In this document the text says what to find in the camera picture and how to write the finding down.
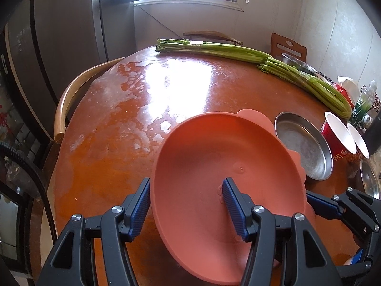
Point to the red paper cup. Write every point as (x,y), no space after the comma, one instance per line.
(358,140)
(336,131)

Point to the grey refrigerator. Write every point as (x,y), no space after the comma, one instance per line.
(68,20)

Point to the red tissue pack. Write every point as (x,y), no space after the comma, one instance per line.
(342,91)

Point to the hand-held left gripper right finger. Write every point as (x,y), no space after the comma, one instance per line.
(235,208)

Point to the round orange plate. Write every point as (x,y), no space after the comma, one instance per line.
(208,161)

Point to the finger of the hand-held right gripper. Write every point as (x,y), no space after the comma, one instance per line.
(324,205)
(357,232)

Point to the curved wooden chair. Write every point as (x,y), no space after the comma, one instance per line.
(208,34)
(64,107)

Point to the thick celery bunch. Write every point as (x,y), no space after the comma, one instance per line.
(312,86)

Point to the wooden chair with cutout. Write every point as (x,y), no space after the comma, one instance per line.
(276,46)

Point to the clear bottle with green label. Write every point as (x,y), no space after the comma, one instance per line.
(361,104)

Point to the long celery bunch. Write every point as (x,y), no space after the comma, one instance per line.
(214,49)

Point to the scalloped orange plate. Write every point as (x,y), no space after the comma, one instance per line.
(253,115)

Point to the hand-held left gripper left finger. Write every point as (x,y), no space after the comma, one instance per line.
(140,205)

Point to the metal basin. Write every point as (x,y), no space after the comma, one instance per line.
(297,62)

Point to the shallow metal plate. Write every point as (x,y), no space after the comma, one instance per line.
(370,178)
(303,146)

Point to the dark block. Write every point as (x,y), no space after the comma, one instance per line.
(373,137)

